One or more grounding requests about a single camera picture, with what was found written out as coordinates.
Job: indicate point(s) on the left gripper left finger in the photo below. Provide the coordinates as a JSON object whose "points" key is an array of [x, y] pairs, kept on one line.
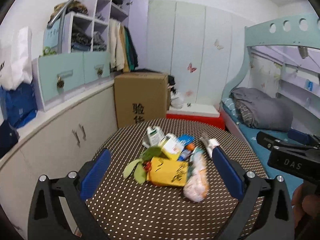
{"points": [[47, 219]]}

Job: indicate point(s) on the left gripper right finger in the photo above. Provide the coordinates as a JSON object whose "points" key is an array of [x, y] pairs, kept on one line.
{"points": [[275, 218]]}

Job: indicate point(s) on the dark blue snack wrapper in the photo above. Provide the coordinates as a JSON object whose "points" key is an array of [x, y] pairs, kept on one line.
{"points": [[184, 155]]}

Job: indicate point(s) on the blue cookie wrapper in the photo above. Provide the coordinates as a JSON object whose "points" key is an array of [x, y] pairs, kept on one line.
{"points": [[186, 139]]}

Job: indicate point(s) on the yellow paper box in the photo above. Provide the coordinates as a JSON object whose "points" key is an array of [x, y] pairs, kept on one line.
{"points": [[166, 172]]}

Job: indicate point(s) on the white green medicine box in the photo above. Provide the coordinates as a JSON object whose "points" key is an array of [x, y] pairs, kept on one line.
{"points": [[154, 135]]}

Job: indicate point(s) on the person's right hand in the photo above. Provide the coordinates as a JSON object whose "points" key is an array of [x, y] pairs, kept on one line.
{"points": [[309, 205]]}

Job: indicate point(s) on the teal bed mattress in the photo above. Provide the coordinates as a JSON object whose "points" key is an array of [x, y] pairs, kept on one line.
{"points": [[250, 135]]}

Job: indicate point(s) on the brown polka dot tablecloth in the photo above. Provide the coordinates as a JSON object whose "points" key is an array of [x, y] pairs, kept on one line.
{"points": [[126, 209]]}

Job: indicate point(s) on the grey folded blanket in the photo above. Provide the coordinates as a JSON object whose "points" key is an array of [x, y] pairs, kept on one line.
{"points": [[259, 110]]}

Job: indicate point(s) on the curved white cabinet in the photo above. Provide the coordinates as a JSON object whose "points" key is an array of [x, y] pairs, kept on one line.
{"points": [[54, 143]]}

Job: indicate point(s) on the orange bread bag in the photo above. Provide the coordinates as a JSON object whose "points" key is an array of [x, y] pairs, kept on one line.
{"points": [[197, 186]]}

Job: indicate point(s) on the green fabric leaf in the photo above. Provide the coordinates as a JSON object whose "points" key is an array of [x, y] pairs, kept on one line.
{"points": [[137, 168]]}

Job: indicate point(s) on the red storage bench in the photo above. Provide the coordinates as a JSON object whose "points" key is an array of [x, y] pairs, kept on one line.
{"points": [[213, 121]]}

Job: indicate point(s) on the orange bottle cap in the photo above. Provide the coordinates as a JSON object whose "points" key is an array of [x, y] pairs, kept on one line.
{"points": [[190, 147]]}

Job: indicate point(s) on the blue shopping bag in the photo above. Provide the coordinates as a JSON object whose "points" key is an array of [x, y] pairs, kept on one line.
{"points": [[19, 106]]}

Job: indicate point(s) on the teal drawer unit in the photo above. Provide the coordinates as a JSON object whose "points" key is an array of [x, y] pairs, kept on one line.
{"points": [[60, 77]]}

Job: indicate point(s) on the white plastic bag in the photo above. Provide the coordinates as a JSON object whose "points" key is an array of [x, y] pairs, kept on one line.
{"points": [[176, 100]]}

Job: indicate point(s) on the large cardboard box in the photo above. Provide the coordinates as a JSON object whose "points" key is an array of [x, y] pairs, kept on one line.
{"points": [[140, 97]]}

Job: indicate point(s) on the white wardrobe doors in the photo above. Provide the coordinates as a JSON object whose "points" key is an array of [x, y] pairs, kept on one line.
{"points": [[200, 46]]}

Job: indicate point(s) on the white paper shopping bag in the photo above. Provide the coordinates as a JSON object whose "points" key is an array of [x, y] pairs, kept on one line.
{"points": [[16, 65]]}

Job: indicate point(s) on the hanging clothes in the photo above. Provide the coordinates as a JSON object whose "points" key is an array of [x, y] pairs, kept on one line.
{"points": [[123, 55]]}

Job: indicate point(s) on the white cubby shelf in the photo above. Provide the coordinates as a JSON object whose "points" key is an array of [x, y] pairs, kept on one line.
{"points": [[97, 19]]}

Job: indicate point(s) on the light blue bunk bed frame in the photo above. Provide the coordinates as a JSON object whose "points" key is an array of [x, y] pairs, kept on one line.
{"points": [[283, 54]]}

